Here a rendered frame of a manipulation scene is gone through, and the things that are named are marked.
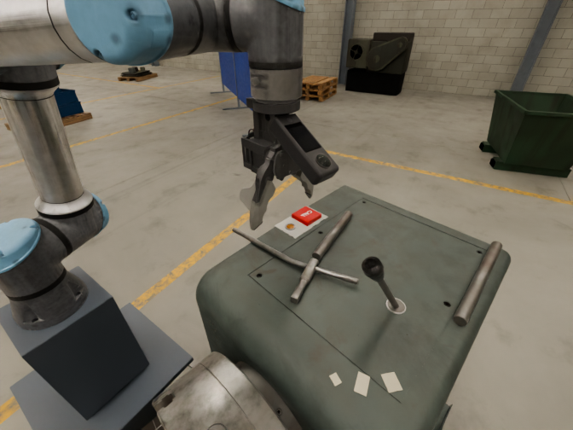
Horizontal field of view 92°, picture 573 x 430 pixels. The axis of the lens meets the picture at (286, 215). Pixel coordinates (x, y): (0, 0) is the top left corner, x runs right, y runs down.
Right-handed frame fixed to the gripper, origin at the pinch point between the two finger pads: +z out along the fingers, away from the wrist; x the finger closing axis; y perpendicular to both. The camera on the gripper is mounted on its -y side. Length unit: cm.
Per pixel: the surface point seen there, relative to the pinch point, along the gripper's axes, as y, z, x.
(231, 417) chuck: -13.1, 16.6, 24.2
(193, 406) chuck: -7.8, 17.2, 27.3
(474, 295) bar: -30.8, 12.7, -19.1
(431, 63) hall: 317, 68, -917
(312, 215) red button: 8.8, 13.7, -18.9
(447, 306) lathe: -28.0, 14.9, -15.1
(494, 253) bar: -30.4, 12.7, -34.8
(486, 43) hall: 201, 14, -947
